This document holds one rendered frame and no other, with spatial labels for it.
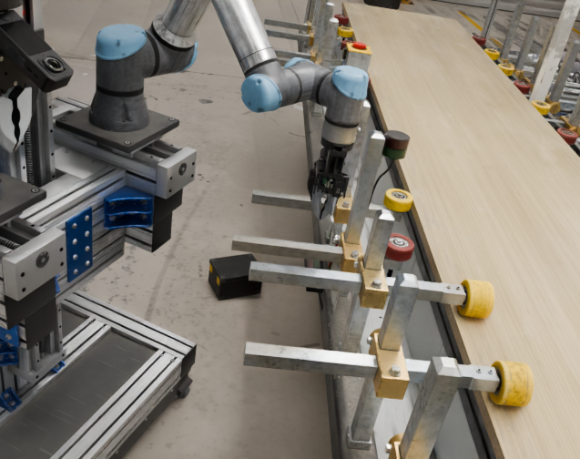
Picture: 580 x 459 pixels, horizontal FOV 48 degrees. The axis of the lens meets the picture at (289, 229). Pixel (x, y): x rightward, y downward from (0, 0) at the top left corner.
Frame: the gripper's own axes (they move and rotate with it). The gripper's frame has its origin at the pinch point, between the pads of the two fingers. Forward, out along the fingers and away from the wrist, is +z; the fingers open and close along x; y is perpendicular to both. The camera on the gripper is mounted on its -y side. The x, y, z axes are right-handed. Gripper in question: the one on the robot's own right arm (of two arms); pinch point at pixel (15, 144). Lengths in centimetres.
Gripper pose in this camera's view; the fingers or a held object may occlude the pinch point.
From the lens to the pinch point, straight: 97.0
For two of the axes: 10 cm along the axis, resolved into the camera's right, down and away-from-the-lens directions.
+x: -4.2, 4.3, -8.0
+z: -1.5, 8.4, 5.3
